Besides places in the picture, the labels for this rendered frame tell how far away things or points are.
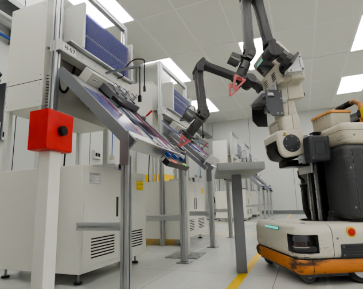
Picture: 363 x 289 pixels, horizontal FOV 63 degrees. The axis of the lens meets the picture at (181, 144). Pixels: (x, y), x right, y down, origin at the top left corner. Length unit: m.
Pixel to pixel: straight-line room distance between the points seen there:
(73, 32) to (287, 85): 1.41
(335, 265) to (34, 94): 1.90
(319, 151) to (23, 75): 1.85
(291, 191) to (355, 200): 7.61
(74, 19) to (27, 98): 0.60
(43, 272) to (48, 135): 0.50
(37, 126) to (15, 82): 0.96
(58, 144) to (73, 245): 0.63
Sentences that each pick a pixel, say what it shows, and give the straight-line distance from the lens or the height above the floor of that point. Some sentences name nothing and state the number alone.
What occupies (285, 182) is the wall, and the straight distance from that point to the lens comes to 9.39.
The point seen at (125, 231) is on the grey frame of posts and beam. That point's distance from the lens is 1.47.
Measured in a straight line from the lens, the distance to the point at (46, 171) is 1.27.
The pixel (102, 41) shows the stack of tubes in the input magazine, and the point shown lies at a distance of 2.30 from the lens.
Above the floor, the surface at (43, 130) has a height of 0.69.
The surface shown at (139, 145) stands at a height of 0.70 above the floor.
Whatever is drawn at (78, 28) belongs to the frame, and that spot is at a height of 1.53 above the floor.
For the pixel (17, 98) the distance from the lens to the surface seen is 2.16.
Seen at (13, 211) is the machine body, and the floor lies 0.38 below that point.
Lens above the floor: 0.40
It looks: 11 degrees up
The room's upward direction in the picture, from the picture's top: 2 degrees counter-clockwise
